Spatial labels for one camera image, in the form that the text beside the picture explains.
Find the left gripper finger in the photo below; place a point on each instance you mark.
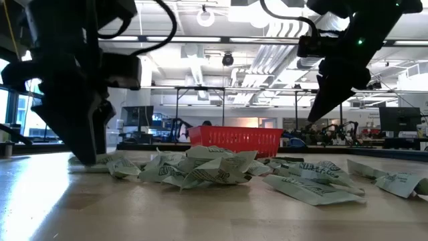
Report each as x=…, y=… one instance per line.
x=77, y=127
x=104, y=124

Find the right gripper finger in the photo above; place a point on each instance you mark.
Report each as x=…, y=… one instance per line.
x=331, y=93
x=316, y=92

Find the red plastic basket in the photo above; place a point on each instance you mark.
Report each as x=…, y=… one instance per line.
x=234, y=139

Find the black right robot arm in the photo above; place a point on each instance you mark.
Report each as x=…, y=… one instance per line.
x=368, y=20

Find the black background robot arm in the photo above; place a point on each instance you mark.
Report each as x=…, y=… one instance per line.
x=347, y=129
x=179, y=129

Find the white bottle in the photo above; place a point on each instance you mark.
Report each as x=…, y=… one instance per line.
x=120, y=124

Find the black ceiling spotlight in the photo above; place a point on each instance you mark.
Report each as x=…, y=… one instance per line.
x=374, y=86
x=227, y=59

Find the black computer monitor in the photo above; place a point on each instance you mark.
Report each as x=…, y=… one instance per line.
x=137, y=116
x=399, y=118

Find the blue chair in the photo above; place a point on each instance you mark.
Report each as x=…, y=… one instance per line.
x=297, y=143

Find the large window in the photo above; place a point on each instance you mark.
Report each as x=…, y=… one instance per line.
x=20, y=120

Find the white ceiling conduit bundle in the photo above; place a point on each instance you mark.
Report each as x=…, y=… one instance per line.
x=267, y=60

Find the person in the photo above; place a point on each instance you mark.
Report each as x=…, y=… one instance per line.
x=207, y=123

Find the long overhead light bar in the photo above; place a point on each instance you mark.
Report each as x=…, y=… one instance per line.
x=200, y=39

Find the black background rig frame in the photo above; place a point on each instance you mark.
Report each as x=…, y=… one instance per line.
x=177, y=107
x=296, y=110

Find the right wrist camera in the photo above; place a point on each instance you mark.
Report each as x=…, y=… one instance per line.
x=309, y=46

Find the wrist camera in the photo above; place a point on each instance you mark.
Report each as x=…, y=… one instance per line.
x=122, y=72
x=309, y=46

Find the black aluminium table frame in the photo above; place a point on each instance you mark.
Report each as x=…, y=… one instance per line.
x=150, y=146

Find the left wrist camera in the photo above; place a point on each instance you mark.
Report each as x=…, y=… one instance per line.
x=122, y=72

